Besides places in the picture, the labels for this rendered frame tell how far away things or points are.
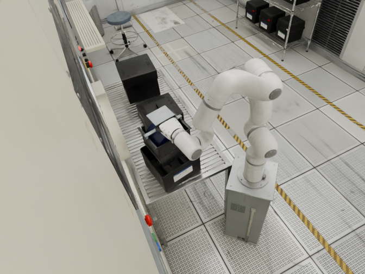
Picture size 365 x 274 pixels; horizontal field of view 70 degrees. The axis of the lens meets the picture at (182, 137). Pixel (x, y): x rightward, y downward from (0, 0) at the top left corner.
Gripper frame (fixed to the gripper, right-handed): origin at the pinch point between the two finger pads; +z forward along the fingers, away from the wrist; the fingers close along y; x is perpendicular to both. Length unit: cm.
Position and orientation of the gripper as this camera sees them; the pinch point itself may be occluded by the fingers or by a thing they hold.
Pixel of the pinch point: (161, 118)
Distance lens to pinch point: 141.8
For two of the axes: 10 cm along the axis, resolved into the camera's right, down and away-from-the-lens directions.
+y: 8.1, -4.9, 3.1
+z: -5.7, -5.8, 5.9
